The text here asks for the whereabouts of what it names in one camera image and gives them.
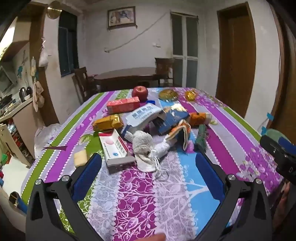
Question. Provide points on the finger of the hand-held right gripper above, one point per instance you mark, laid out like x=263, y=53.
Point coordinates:
x=281, y=162
x=286, y=142

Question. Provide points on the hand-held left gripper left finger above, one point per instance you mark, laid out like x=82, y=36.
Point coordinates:
x=89, y=172

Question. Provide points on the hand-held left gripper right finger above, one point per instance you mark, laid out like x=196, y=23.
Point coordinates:
x=210, y=177

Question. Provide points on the trash bin with green bag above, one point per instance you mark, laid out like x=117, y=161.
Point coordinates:
x=276, y=133

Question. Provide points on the white and pink box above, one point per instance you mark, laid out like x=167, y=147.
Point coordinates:
x=114, y=144

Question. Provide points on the green wrapper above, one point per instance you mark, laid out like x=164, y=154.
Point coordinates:
x=201, y=138

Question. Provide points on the orange and white paper packet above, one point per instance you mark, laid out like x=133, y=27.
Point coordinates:
x=182, y=132

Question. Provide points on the gold packet box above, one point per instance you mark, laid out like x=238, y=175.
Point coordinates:
x=108, y=122

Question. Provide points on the crushed orange paper cup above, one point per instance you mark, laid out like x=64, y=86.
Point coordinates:
x=200, y=118

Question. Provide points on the grey knitted sock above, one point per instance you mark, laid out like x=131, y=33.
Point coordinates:
x=143, y=144

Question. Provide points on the white and blue box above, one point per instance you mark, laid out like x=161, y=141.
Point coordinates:
x=141, y=118

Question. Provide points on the person's right hand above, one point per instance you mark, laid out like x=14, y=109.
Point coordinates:
x=283, y=204

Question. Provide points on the person's left hand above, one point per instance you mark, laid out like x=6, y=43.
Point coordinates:
x=157, y=237

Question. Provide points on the blue tape piece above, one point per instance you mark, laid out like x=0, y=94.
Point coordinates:
x=263, y=131
x=270, y=115

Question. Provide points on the pale yellow scrap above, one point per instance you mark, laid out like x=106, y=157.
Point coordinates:
x=214, y=122

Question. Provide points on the floral striped tablecloth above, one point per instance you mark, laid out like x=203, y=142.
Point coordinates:
x=138, y=197

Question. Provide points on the white plastic bag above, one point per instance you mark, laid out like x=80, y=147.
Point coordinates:
x=45, y=136

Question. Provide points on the white face mask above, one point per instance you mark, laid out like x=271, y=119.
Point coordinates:
x=163, y=146

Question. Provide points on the panelled wooden door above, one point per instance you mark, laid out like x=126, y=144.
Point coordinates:
x=285, y=81

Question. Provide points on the dark blue carton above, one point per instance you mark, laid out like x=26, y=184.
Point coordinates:
x=171, y=120

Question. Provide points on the red carton box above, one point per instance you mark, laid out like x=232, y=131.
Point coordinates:
x=123, y=104

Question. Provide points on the kitchen counter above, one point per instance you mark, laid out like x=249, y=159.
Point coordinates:
x=18, y=129

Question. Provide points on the gold foil wrapper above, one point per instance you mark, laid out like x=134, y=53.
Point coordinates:
x=191, y=95

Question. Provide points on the wooden chair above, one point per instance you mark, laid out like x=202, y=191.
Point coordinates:
x=164, y=67
x=82, y=81

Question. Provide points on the beige hanging cloth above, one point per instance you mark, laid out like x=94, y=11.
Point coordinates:
x=38, y=95

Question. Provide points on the blue bottle cap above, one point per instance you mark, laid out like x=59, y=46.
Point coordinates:
x=150, y=102

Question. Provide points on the red apple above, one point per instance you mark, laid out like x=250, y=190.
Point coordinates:
x=140, y=92

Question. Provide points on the plain wooden door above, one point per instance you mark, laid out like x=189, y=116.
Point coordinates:
x=235, y=55

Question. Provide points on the electric kettle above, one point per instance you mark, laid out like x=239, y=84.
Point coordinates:
x=23, y=92

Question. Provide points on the round wooden table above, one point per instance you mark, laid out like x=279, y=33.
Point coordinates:
x=129, y=75

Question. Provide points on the white hanging bag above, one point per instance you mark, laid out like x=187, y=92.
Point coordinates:
x=43, y=55

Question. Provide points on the dark window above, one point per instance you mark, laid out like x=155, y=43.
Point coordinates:
x=67, y=44

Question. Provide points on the glass double door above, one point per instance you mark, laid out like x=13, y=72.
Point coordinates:
x=185, y=48

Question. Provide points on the framed picture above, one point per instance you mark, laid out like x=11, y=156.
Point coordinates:
x=121, y=17

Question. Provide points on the white wall switch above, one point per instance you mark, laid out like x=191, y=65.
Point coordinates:
x=157, y=45

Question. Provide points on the wooden wall cabinet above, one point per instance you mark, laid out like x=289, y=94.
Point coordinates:
x=13, y=44

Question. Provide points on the gold wall clock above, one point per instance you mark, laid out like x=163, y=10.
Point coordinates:
x=54, y=9

